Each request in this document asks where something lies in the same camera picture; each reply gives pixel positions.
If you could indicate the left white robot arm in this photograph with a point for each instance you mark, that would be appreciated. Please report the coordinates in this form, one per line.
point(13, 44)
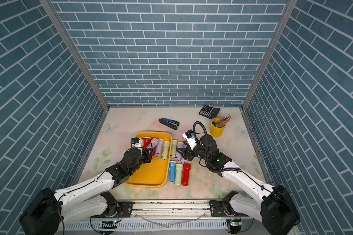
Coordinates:
point(50, 210)

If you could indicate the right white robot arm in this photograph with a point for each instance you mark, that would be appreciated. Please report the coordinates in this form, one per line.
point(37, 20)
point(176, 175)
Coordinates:
point(270, 205)

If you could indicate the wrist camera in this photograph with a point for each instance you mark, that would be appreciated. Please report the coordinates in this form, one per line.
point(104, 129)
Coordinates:
point(137, 143)
point(190, 138)

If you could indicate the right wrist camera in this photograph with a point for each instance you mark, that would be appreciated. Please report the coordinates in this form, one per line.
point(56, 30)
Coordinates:
point(190, 138)

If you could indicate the coloured pens bundle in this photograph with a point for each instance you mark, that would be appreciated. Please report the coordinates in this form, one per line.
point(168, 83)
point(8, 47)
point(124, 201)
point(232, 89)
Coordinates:
point(222, 122)

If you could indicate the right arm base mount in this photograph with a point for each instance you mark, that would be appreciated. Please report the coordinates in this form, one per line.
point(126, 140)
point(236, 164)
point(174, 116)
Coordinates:
point(222, 207)

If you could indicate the green flashlight beside tray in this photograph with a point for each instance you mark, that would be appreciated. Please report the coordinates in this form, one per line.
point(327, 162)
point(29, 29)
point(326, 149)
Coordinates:
point(173, 149)

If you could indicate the blue flashlight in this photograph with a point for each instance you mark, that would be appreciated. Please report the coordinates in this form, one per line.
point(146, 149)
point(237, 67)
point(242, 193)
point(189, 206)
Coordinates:
point(172, 168)

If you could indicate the yellow pen cup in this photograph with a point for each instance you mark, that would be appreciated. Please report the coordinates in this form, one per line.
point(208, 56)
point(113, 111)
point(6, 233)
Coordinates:
point(216, 132)

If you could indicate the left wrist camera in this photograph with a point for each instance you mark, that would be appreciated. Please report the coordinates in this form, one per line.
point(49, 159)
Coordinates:
point(137, 143)

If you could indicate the red flashlight white logo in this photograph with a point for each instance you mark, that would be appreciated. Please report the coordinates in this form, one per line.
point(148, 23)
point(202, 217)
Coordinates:
point(146, 141)

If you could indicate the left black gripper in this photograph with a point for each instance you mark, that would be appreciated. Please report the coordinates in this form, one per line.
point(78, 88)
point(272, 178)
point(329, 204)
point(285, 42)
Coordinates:
point(146, 154)

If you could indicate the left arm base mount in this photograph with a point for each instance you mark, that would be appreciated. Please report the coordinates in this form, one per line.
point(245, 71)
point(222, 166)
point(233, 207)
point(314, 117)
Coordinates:
point(118, 209)

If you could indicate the black desk calculator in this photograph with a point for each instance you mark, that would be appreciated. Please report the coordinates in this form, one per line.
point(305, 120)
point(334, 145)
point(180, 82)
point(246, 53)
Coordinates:
point(209, 112)

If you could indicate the green flashlight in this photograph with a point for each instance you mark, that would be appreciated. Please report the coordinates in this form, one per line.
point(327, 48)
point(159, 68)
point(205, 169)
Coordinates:
point(165, 150)
point(173, 149)
point(178, 174)

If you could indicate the red flashlight plain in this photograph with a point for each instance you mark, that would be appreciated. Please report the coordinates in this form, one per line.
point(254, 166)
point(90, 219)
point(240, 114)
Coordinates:
point(186, 171)

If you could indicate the purple flashlight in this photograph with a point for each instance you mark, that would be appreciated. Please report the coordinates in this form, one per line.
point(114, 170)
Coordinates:
point(180, 158)
point(153, 143)
point(180, 144)
point(159, 147)

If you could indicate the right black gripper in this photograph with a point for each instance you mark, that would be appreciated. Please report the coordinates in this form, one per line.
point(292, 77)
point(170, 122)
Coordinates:
point(188, 151)

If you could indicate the black and blue stapler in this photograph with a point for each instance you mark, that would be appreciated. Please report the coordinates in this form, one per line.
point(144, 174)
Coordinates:
point(173, 124)

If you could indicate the yellow plastic storage tray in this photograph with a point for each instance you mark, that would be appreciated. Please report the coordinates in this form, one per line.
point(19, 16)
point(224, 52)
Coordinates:
point(155, 173)

